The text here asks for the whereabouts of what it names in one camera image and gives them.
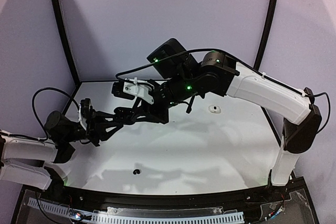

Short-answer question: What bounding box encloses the white earbud charging case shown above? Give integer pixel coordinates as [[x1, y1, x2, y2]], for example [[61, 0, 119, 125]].
[[208, 105, 221, 114]]

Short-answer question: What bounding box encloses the black earbud charging case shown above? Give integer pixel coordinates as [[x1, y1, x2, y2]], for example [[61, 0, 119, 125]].
[[113, 107, 135, 125]]

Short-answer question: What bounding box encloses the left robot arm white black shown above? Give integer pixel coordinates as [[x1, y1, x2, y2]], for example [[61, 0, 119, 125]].
[[1, 111, 123, 190]]

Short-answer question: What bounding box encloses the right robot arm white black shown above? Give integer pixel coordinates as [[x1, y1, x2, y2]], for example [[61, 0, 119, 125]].
[[123, 38, 322, 187]]

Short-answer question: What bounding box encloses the black earbud front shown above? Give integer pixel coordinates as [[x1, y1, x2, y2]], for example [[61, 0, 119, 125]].
[[133, 169, 141, 175]]

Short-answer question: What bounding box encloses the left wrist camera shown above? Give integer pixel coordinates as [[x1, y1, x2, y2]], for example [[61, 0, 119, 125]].
[[78, 98, 93, 131]]

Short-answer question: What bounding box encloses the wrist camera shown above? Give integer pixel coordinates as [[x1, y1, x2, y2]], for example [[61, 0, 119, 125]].
[[111, 78, 154, 104], [78, 98, 93, 131]]

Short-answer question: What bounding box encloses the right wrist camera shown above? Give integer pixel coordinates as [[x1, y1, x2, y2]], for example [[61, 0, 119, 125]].
[[111, 78, 154, 104]]

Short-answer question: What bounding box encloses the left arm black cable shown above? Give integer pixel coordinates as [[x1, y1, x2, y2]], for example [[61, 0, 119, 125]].
[[31, 88, 87, 145]]

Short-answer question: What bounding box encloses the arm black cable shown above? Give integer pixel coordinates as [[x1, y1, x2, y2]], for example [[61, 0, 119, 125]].
[[115, 48, 331, 134], [31, 88, 87, 145]]

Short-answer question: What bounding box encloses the black front aluminium rail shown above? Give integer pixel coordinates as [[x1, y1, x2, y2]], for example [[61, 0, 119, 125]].
[[64, 186, 282, 209]]

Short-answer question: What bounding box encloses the white slotted cable duct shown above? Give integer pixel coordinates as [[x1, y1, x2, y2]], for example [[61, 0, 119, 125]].
[[26, 197, 245, 224]]

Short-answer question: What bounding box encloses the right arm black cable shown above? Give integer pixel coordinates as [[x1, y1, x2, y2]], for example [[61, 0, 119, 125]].
[[115, 48, 331, 134]]

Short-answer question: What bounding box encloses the left black frame post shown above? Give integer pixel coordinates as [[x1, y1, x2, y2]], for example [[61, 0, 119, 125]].
[[51, 0, 81, 87]]

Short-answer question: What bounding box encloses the black frame post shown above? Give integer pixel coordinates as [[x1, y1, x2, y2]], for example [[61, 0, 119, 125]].
[[253, 0, 277, 70], [51, 0, 81, 87]]

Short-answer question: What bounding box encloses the right black frame post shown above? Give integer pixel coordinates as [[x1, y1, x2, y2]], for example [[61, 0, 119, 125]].
[[253, 0, 277, 70]]

